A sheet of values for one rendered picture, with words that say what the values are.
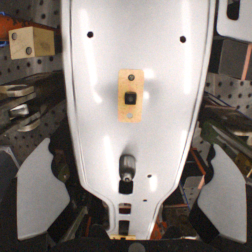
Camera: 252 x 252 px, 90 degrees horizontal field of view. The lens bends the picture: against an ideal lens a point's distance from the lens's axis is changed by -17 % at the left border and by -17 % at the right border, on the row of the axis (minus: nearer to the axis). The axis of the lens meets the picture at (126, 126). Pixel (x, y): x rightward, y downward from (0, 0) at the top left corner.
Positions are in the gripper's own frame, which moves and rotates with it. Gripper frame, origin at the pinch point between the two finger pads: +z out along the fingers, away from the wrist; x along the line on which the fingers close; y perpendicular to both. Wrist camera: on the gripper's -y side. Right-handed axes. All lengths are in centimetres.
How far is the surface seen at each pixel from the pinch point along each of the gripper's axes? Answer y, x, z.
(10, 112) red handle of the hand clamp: -0.1, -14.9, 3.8
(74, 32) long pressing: -9.2, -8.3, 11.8
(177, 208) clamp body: 38.3, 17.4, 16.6
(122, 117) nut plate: 3.5, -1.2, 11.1
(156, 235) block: 77, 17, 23
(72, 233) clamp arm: 31.4, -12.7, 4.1
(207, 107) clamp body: 3.6, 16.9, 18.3
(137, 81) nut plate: -2.3, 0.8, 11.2
